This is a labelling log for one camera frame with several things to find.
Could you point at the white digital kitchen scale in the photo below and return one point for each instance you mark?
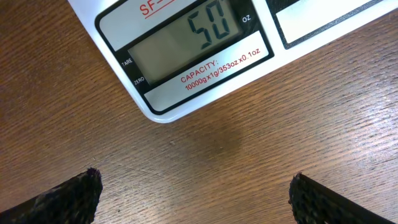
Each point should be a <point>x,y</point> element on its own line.
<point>175,56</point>

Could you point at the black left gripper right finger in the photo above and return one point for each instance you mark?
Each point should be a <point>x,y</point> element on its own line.
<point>314,203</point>

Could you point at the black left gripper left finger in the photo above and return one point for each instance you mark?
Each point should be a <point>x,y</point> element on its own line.
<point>73,201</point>

